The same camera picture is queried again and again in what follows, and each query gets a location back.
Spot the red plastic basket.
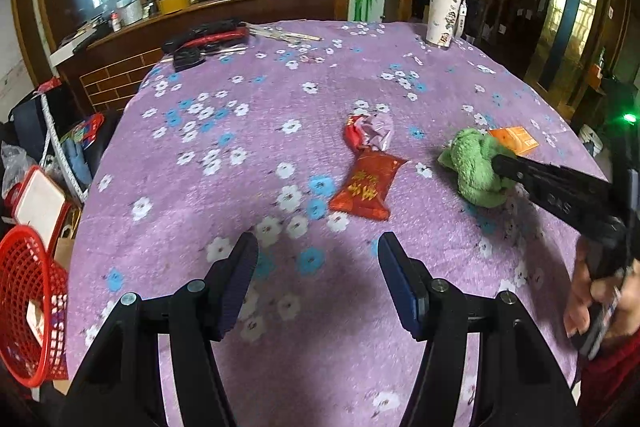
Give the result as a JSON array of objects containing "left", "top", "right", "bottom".
[{"left": 0, "top": 225, "right": 70, "bottom": 389}]

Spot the person's right forearm red sleeve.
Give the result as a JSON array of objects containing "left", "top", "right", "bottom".
[{"left": 577, "top": 332, "right": 640, "bottom": 427}]

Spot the dark blue bag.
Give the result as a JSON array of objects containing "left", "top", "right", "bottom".
[{"left": 9, "top": 81, "right": 93, "bottom": 190}]

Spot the white metal pot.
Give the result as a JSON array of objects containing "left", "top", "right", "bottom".
[{"left": 115, "top": 0, "right": 147, "bottom": 26}]

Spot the yellow box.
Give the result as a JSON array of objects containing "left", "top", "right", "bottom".
[{"left": 157, "top": 0, "right": 194, "bottom": 16}]

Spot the white card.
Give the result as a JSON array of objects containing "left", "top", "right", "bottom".
[{"left": 26, "top": 299, "right": 48, "bottom": 345}]

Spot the person's right hand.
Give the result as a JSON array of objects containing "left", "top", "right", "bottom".
[{"left": 564, "top": 237, "right": 640, "bottom": 343}]

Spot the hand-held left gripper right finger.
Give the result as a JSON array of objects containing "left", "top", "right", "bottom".
[{"left": 376, "top": 231, "right": 581, "bottom": 427}]

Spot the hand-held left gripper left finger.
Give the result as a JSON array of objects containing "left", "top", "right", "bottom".
[{"left": 60, "top": 231, "right": 261, "bottom": 427}]

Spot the white rope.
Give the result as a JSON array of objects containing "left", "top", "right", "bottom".
[{"left": 39, "top": 91, "right": 87, "bottom": 205}]

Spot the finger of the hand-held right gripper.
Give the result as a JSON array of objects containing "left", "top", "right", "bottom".
[{"left": 491, "top": 153, "right": 567, "bottom": 208}]

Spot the red tissue packet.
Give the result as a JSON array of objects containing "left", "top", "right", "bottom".
[{"left": 328, "top": 147, "right": 409, "bottom": 223}]

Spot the clear plastic bag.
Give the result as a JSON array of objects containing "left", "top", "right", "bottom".
[{"left": 0, "top": 141, "right": 37, "bottom": 200}]

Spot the purple floral tablecloth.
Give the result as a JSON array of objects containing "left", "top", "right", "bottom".
[{"left": 65, "top": 19, "right": 608, "bottom": 427}]

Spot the green plush cloth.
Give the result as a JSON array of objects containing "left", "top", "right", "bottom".
[{"left": 437, "top": 128, "right": 522, "bottom": 210}]

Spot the red and silver candy wrapper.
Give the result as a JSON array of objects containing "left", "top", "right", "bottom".
[{"left": 343, "top": 111, "right": 397, "bottom": 154}]

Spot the red container with white lid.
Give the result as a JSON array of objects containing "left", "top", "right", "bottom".
[{"left": 11, "top": 166, "right": 73, "bottom": 254}]

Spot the orange packet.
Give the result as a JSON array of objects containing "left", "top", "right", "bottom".
[{"left": 487, "top": 125, "right": 542, "bottom": 158}]

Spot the black and red tool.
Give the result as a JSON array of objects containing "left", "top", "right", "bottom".
[{"left": 161, "top": 19, "right": 249, "bottom": 74}]

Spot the white printed paper cup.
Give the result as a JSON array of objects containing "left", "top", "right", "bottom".
[{"left": 424, "top": 0, "right": 467, "bottom": 51}]

